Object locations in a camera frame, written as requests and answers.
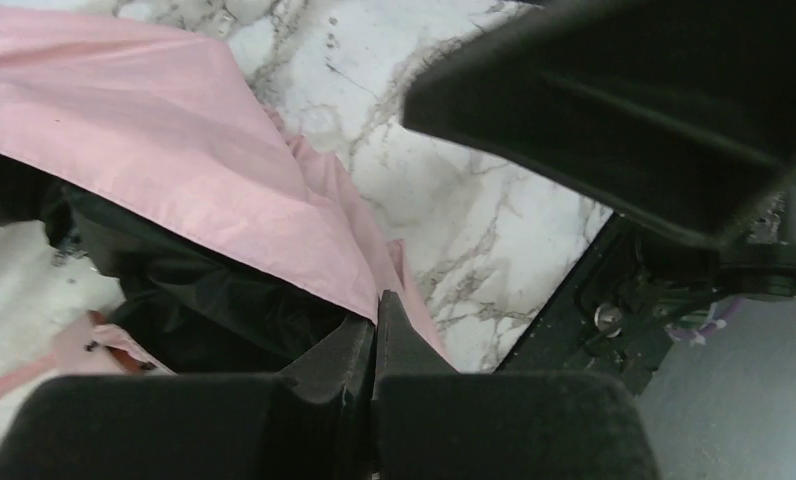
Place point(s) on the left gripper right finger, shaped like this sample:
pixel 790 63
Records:
pixel 432 422

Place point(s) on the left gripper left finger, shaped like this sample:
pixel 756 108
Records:
pixel 307 421

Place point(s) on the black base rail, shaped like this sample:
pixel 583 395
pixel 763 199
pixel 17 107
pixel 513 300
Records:
pixel 633 295

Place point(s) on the pink folding umbrella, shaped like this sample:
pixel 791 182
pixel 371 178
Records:
pixel 237 245

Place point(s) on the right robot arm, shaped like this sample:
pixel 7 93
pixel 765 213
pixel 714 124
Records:
pixel 680 115

